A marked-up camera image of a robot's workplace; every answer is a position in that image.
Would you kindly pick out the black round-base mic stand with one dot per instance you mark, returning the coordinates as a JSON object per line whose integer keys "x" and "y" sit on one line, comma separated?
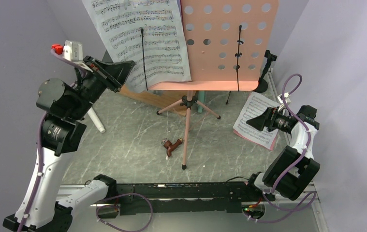
{"x": 263, "y": 84}

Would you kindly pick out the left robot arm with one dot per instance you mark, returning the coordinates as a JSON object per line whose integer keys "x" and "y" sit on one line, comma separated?
{"x": 59, "y": 136}

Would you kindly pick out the wooden board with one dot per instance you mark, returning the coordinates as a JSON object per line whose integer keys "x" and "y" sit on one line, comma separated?
{"x": 166, "y": 98}

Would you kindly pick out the pink music stand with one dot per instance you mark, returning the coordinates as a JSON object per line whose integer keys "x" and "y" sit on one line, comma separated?
{"x": 226, "y": 46}

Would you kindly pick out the white microphone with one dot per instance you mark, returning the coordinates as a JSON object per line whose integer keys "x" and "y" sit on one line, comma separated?
{"x": 96, "y": 121}

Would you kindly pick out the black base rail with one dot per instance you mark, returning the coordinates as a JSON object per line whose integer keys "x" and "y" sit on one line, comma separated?
{"x": 230, "y": 197}

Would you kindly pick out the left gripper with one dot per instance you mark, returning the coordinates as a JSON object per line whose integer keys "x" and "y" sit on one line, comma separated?
{"x": 113, "y": 75}

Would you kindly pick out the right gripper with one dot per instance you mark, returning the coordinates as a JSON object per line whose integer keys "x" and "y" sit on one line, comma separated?
{"x": 266, "y": 119}

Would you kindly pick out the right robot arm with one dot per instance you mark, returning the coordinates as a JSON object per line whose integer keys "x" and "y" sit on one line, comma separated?
{"x": 294, "y": 168}

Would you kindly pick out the dark rack audio unit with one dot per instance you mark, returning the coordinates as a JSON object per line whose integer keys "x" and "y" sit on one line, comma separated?
{"x": 107, "y": 58}

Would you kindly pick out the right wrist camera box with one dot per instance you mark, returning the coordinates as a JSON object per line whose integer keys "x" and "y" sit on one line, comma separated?
{"x": 284, "y": 99}

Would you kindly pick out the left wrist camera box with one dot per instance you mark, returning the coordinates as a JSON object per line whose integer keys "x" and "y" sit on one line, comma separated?
{"x": 71, "y": 52}

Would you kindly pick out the white sheet music page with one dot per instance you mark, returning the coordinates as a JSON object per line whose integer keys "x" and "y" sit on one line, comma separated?
{"x": 255, "y": 105}
{"x": 148, "y": 32}

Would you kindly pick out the brown plastic faucet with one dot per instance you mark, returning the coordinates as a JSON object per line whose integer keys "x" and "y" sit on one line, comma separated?
{"x": 170, "y": 147}

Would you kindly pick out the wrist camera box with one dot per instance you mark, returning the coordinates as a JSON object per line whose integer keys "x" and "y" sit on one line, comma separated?
{"x": 284, "y": 99}
{"x": 71, "y": 52}

